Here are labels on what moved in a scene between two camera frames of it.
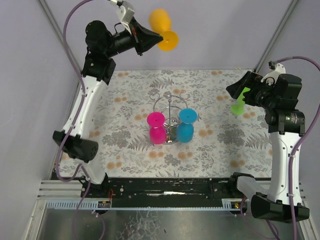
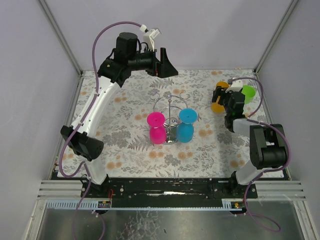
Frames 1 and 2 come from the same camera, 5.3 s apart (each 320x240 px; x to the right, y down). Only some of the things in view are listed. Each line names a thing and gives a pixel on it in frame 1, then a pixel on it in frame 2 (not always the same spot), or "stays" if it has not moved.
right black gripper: (250, 89) → (219, 95)
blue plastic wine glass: (185, 130) stays
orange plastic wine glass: (160, 22) → (216, 107)
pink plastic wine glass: (157, 132) stays
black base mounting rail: (165, 192) stays
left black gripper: (137, 37) → (157, 65)
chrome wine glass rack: (170, 105) stays
